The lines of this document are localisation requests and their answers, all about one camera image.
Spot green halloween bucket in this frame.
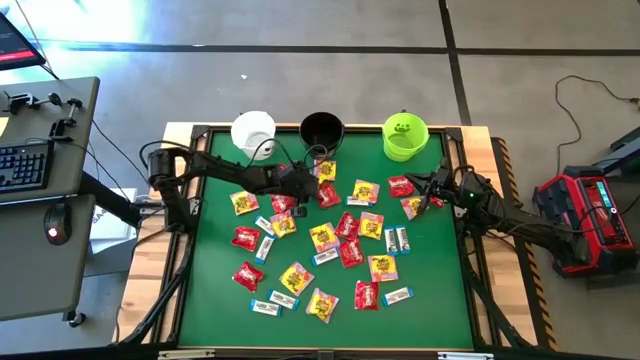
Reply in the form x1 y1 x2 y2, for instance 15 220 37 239
381 111 431 163

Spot black floor cable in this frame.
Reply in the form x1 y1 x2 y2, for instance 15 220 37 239
553 74 640 162

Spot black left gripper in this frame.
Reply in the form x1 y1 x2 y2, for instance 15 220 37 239
272 158 324 217

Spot black computer mouse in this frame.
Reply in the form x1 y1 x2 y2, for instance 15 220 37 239
43 202 73 246

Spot green table mat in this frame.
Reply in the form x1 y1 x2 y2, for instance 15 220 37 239
178 130 475 350

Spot white box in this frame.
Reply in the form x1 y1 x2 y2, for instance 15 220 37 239
89 187 139 241

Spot red black power unit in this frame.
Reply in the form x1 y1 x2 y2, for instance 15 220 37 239
532 164 640 279

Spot yellow black hazard strip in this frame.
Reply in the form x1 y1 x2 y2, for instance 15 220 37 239
492 137 559 351

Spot black computer monitor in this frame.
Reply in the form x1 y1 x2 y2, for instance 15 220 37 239
0 10 47 72

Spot grey desk top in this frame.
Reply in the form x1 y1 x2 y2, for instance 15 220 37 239
0 75 101 204
0 193 96 322

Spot silver metal bracket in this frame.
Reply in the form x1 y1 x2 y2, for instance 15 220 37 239
158 348 216 360
437 351 495 360

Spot black halloween bucket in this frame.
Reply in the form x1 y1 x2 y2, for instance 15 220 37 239
298 111 346 160

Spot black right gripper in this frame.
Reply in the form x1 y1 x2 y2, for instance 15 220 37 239
405 156 466 216

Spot black desk clamp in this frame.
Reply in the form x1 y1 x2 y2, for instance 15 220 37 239
2 91 64 115
48 97 84 143

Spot white jack-o-lantern bucket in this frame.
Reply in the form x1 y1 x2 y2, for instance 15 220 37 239
230 110 277 161

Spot black desk leg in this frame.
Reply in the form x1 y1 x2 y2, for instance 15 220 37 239
79 169 144 229

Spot dark grey case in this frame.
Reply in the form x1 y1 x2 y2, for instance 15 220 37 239
594 124 640 176

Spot black backlit keyboard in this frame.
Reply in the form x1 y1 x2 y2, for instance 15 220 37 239
0 139 55 194

